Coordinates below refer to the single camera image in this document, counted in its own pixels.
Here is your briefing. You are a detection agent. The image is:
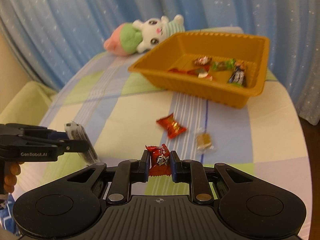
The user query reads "clear black seaweed packet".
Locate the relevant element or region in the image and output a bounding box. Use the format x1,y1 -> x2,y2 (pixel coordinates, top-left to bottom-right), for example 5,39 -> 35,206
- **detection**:
64,121 -> 100,166

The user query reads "brown candy clear wrapper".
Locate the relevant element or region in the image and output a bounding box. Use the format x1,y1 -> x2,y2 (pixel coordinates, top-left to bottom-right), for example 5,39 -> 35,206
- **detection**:
195,128 -> 215,155

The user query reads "red candy wrapper white logo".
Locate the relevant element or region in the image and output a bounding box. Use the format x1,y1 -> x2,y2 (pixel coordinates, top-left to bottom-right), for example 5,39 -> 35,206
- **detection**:
146,144 -> 171,177

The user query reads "red foil candy wrapper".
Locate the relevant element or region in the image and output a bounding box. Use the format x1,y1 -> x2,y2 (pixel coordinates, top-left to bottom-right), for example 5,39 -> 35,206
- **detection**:
156,113 -> 187,139

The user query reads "red crinkled candy wrapper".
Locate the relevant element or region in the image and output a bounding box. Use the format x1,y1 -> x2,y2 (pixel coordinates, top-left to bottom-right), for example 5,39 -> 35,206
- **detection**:
168,68 -> 199,76

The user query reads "green candy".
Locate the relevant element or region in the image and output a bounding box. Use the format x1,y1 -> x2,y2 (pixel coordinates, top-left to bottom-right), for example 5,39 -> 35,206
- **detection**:
210,59 -> 235,72

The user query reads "person's left hand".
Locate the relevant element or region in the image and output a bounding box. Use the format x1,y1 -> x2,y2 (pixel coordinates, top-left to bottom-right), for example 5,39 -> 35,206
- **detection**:
4,162 -> 24,193

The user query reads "pale green cushion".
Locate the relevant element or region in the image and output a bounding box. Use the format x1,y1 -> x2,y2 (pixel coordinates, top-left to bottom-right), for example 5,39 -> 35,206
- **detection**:
1,81 -> 57,125

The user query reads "checkered pastel tablecloth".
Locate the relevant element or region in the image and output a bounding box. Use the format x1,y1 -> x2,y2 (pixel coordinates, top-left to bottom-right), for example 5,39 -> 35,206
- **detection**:
12,53 -> 312,239

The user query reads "blue star curtain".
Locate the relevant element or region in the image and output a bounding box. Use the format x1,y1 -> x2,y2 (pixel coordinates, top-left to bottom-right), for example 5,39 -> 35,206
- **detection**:
1,0 -> 319,125

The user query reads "white bunny carrot plush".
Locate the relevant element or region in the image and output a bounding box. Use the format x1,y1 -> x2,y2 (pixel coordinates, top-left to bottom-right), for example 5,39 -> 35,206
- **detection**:
104,15 -> 185,56

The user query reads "orange plastic tray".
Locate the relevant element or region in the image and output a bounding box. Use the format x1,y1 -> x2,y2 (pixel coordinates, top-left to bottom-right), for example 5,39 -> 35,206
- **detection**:
129,32 -> 270,108

